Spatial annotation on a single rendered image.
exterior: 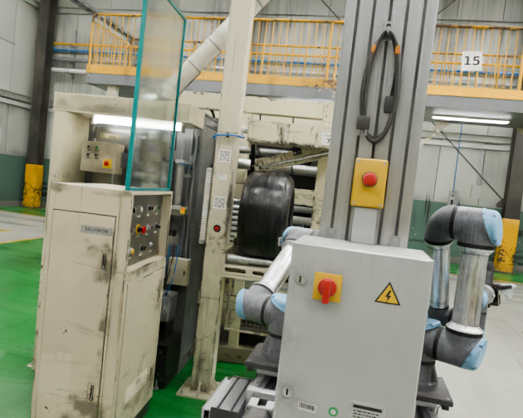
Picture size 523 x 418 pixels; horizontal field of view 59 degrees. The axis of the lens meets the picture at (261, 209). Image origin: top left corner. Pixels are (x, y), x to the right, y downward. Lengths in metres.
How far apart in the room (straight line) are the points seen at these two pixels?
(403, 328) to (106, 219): 1.44
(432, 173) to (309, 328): 10.79
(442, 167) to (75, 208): 10.39
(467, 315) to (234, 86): 1.90
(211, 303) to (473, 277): 1.75
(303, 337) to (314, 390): 0.13
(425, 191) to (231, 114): 9.30
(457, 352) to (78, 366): 1.62
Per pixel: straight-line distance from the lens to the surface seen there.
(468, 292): 1.69
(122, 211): 2.17
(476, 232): 1.66
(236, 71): 2.95
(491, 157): 12.14
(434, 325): 1.76
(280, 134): 3.11
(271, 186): 2.70
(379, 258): 1.16
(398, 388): 1.24
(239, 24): 3.03
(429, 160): 11.89
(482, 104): 8.27
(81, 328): 2.34
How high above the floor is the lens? 1.36
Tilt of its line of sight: 3 degrees down
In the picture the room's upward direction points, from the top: 6 degrees clockwise
